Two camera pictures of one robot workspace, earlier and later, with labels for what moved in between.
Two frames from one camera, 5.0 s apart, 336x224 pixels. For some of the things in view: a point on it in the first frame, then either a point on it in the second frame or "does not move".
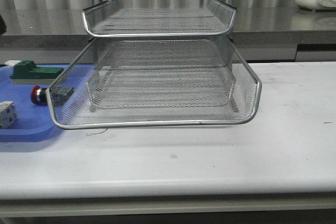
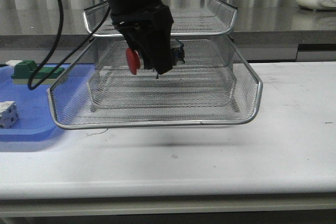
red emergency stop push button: x=39 y=95 -> x=133 y=60
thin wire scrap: x=98 y=132 does not move
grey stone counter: x=262 y=34 does not move
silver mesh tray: x=112 y=82 does not move
